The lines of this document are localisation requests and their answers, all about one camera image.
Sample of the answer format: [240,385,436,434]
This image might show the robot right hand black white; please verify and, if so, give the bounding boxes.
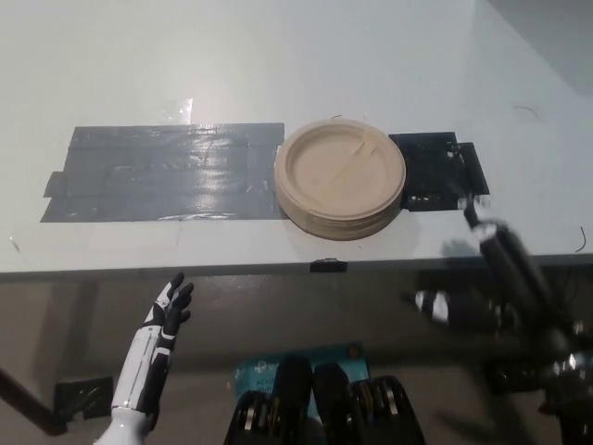
[398,183,564,353]

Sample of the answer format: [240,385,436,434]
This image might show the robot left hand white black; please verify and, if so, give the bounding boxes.
[109,272,196,417]

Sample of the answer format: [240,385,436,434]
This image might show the beige paper plate stack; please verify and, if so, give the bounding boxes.
[273,118,408,241]

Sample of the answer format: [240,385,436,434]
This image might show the black floor tape patch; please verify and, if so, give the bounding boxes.
[54,375,116,421]

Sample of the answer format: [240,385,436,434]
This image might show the teal router box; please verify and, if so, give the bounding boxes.
[231,341,372,418]

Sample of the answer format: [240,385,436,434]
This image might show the black metal pole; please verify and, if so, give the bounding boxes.
[0,366,70,437]

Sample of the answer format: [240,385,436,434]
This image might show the clear tape piece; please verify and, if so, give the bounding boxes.
[159,95,195,122]

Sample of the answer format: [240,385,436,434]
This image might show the grey duct tape patch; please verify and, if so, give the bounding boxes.
[39,121,286,224]

